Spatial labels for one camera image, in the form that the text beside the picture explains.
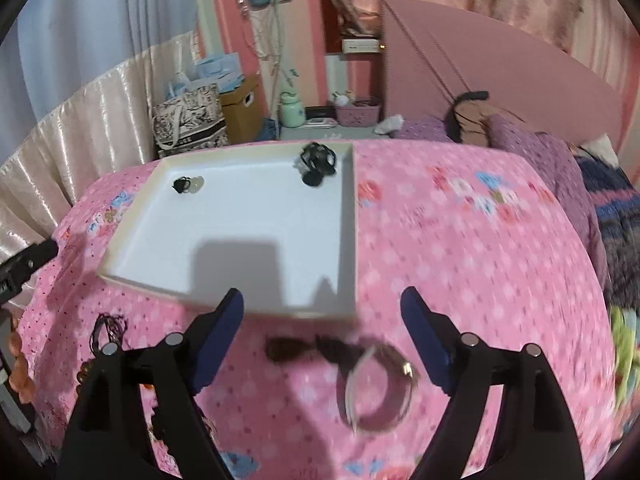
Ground white square tray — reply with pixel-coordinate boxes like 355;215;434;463
96;141;358;322

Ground white pillow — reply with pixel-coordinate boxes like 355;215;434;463
580;132;621;166

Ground multicolour knit blanket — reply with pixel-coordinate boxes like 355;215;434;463
572;152;640;311

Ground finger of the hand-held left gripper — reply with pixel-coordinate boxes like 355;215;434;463
0;237;60;286

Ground brown bag black strap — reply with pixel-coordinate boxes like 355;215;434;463
445;91;526;146

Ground large purple dotted pillow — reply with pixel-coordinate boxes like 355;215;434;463
487;114;603;261

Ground dark brown hair accessory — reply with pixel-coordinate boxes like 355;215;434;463
265;336;303;365

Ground pink plastic basket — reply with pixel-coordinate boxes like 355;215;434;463
334;102;383;127

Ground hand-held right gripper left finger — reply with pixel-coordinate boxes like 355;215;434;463
55;287;246;480

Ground brown cardboard box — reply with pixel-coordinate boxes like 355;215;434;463
220;76;261;143

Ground pink floral blanket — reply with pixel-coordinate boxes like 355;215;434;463
17;137;618;480

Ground silver bangle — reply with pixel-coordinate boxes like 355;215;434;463
337;342;420;433

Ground green cloth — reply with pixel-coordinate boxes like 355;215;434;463
607;305;640;411

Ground white hanging cables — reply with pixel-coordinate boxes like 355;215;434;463
247;2;296;93

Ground white flat box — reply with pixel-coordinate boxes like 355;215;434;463
342;37;381;53

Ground small black beige hair clip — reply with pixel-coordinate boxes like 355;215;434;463
172;175;206;196

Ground orange bead string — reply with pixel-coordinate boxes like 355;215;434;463
7;330;36;403

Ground black hair ties bundle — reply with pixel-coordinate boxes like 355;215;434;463
294;142;337;187

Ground green bottle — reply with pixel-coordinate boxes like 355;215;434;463
279;90;306;128

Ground white crumpled cloth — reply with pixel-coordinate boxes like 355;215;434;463
374;114;405;135

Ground pale blue sheer curtain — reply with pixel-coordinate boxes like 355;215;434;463
0;0;206;131

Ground large blue gift bag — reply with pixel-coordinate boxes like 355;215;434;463
195;54;243;88

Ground small purple dotted pillow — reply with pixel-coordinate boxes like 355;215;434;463
390;116;453;143

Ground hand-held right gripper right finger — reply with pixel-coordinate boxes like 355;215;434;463
400;286;586;480

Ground black white printed tote bag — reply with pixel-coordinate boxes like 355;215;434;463
151;82;230;158

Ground cream satin curtain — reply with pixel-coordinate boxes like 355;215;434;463
0;30;201;261

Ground small blue gift bag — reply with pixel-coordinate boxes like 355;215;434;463
167;71;193;98

